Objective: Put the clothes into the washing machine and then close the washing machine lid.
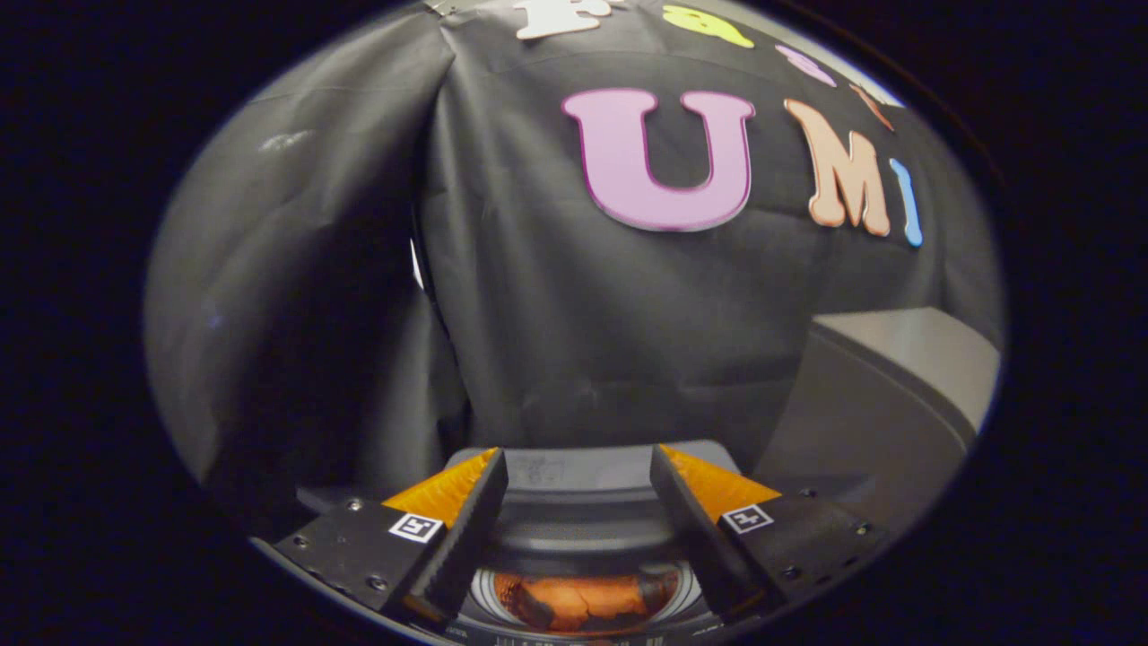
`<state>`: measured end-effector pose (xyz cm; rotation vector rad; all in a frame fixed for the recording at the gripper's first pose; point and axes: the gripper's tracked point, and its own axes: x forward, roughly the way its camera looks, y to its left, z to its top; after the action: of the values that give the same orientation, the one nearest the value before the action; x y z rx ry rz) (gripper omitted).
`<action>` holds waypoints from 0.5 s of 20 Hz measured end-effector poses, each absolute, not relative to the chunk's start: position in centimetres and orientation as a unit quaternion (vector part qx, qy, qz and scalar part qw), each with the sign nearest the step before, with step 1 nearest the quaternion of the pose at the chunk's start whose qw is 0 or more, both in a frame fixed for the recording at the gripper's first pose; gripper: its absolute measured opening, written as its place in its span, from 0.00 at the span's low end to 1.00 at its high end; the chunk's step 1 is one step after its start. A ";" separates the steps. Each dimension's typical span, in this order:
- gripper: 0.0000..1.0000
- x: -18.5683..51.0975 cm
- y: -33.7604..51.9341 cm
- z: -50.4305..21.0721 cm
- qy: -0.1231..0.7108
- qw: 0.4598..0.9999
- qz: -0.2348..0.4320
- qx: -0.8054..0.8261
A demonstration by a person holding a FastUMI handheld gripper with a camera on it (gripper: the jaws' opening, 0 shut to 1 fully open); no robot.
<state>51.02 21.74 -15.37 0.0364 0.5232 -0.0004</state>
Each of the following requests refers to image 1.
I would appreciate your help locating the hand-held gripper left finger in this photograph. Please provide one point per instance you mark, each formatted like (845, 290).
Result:
(466, 525)

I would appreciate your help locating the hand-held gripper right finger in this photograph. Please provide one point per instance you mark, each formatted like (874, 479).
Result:
(686, 525)

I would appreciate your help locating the dark grey washing machine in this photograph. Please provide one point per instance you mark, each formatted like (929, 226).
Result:
(574, 538)

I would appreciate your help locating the yellow polo shirt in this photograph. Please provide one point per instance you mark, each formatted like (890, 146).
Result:
(583, 599)

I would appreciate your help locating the black backdrop cloth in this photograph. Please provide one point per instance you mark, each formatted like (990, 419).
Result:
(583, 341)

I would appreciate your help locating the grey cabinet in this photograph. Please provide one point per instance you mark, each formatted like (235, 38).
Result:
(879, 404)

